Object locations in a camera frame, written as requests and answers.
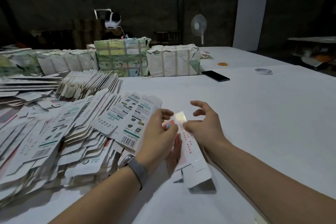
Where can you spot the person's left forearm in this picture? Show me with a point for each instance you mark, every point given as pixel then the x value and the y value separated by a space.
pixel 97 200

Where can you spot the white board panel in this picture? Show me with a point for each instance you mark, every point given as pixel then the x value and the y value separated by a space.
pixel 250 19

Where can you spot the black smartphone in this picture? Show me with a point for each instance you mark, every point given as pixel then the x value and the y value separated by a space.
pixel 216 76

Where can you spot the grey band wristwatch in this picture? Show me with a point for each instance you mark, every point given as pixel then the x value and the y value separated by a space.
pixel 136 169

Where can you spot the toothbrush carton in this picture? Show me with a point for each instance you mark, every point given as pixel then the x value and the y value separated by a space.
pixel 191 163

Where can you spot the small white paper stack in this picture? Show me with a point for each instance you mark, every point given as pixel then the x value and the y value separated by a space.
pixel 206 54

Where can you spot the person's right hand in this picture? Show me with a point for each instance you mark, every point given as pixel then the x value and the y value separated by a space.
pixel 207 129

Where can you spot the white standing fan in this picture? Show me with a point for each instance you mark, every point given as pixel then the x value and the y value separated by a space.
pixel 199 24

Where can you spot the person's right forearm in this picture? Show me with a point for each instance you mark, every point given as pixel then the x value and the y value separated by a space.
pixel 278 187

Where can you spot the green printed wrapped bundle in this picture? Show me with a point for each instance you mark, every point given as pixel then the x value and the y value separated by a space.
pixel 123 57

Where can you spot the pile of cartons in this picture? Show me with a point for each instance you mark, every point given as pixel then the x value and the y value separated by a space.
pixel 57 132

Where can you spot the fanned stack of white cartons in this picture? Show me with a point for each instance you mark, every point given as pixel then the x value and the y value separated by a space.
pixel 86 84

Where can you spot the row of white wrapped bundles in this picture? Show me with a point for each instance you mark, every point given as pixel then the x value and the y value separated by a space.
pixel 52 62

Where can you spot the cluttered side table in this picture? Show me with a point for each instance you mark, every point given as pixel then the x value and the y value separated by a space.
pixel 315 56

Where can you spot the person's left hand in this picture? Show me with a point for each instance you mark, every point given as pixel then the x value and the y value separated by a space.
pixel 155 142

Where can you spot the small orange tape roll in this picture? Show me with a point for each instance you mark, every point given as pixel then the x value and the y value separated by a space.
pixel 223 63

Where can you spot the white head-mounted camera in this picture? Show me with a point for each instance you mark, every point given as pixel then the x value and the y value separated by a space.
pixel 112 21

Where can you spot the white tape roll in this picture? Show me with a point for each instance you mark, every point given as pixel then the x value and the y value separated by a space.
pixel 256 71

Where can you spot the dark wooden chair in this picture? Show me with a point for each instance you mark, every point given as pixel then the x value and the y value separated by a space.
pixel 165 37

